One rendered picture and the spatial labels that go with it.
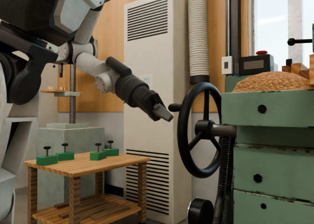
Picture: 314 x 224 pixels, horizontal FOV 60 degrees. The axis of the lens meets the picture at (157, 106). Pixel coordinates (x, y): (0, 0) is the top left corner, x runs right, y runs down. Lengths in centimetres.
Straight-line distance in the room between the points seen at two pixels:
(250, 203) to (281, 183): 7
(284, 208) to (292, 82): 22
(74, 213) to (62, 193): 95
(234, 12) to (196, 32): 31
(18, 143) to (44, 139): 192
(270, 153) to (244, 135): 7
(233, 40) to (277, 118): 167
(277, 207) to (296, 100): 20
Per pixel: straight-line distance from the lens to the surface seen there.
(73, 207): 167
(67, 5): 72
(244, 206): 59
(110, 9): 311
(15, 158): 85
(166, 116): 77
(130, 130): 233
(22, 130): 83
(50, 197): 278
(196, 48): 213
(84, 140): 266
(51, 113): 363
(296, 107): 48
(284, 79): 50
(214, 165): 89
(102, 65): 98
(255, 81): 51
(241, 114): 50
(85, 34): 107
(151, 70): 220
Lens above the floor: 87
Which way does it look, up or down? 1 degrees up
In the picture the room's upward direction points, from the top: straight up
